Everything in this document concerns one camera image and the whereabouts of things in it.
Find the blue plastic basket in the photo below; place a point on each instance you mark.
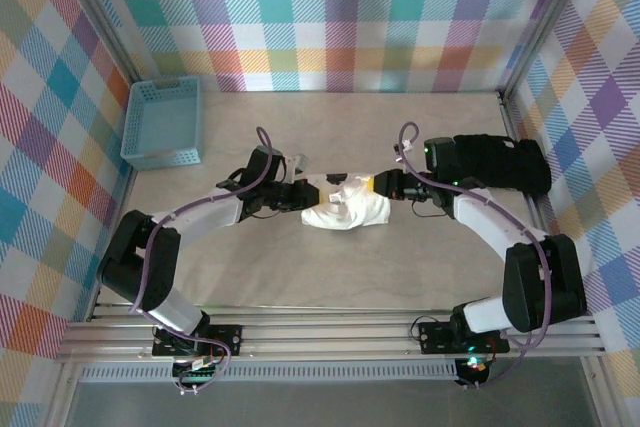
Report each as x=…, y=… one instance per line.
x=162, y=122

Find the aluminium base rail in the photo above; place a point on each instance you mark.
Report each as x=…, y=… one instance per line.
x=325, y=329

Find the black folded garment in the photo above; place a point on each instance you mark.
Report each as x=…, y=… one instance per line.
x=505, y=162

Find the white t-shirt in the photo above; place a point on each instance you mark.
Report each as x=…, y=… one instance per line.
x=350, y=209

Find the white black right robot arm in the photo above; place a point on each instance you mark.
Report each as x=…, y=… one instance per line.
x=540, y=287

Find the aluminium side rail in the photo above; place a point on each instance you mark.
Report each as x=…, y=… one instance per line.
x=535, y=212
x=123, y=197

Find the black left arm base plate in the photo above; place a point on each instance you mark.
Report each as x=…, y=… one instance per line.
x=225, y=339

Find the aluminium frame post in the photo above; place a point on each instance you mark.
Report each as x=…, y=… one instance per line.
x=607, y=397
x=60, y=397
x=545, y=22
x=102, y=17

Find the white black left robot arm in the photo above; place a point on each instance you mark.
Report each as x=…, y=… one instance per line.
x=150, y=257

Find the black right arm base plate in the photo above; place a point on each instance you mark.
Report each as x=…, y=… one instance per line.
x=435, y=337

